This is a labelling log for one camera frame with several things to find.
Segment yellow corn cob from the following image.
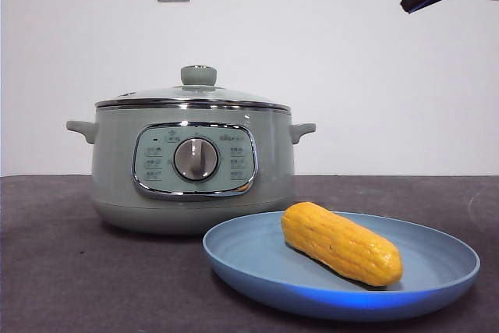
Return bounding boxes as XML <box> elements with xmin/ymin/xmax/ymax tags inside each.
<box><xmin>280</xmin><ymin>201</ymin><xmax>404</xmax><ymax>288</ymax></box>

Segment glass lid with round knob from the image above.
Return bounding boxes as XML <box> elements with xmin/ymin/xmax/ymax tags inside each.
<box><xmin>95</xmin><ymin>64</ymin><xmax>292</xmax><ymax>110</ymax></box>

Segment blue round plate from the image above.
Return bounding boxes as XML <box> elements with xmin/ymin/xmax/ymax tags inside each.
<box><xmin>202</xmin><ymin>211</ymin><xmax>481</xmax><ymax>323</ymax></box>

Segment pale green electric steamer pot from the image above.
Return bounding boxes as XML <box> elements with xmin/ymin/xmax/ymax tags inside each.
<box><xmin>65</xmin><ymin>105</ymin><xmax>317</xmax><ymax>236</ymax></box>

